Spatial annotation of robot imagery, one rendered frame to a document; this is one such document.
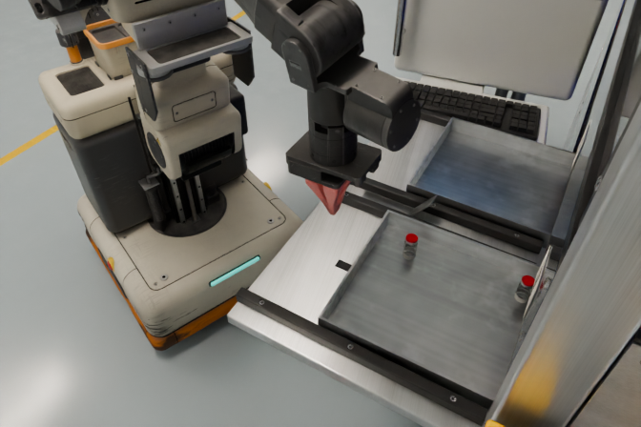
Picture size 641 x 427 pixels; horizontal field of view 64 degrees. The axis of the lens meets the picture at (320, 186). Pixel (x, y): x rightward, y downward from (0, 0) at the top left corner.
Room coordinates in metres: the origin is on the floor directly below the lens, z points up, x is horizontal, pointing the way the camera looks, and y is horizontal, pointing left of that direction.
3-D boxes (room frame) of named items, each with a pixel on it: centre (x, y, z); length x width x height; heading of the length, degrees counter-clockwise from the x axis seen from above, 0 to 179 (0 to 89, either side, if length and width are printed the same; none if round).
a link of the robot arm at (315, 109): (0.49, -0.02, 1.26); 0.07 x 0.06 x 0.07; 47
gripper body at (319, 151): (0.49, -0.02, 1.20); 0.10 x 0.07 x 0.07; 60
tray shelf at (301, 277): (0.65, -0.23, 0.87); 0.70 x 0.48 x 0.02; 150
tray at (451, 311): (0.47, -0.21, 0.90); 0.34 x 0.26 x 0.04; 61
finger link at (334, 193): (0.49, -0.01, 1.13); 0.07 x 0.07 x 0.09; 60
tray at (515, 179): (0.76, -0.38, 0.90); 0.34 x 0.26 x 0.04; 60
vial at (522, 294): (0.49, -0.32, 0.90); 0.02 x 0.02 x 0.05
